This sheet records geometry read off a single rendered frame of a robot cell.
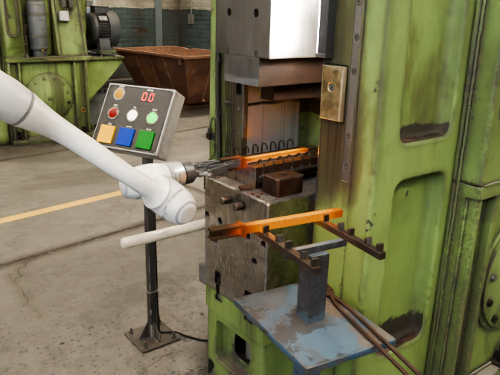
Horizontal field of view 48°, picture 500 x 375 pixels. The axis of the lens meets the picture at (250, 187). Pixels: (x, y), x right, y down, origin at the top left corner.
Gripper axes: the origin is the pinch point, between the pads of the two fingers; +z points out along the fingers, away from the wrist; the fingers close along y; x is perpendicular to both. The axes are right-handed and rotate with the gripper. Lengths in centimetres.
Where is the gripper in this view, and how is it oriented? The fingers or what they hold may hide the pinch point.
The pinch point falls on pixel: (231, 163)
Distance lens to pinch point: 195.7
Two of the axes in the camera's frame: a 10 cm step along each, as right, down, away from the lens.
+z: 7.9, -1.9, 5.8
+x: 0.1, -9.5, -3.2
